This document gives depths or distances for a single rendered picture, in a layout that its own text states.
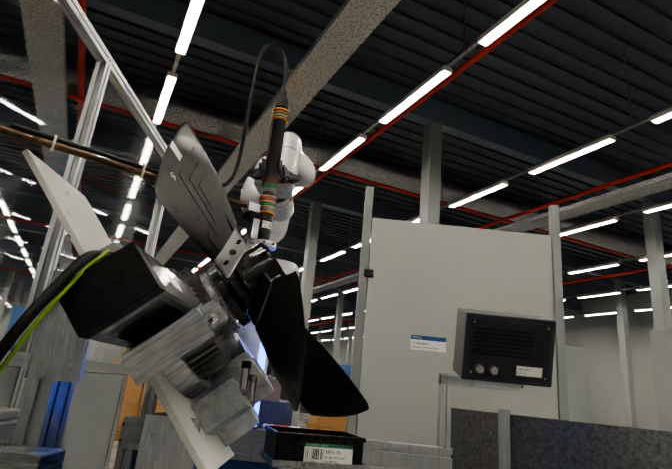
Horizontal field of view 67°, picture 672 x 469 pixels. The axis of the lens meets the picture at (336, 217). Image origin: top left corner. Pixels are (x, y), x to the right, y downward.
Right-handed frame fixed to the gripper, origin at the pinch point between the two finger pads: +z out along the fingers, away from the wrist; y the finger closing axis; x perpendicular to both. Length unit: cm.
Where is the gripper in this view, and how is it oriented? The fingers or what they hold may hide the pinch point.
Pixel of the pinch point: (272, 167)
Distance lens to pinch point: 129.1
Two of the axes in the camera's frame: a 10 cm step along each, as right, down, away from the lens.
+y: -9.9, -1.0, 0.0
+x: 0.9, -9.4, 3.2
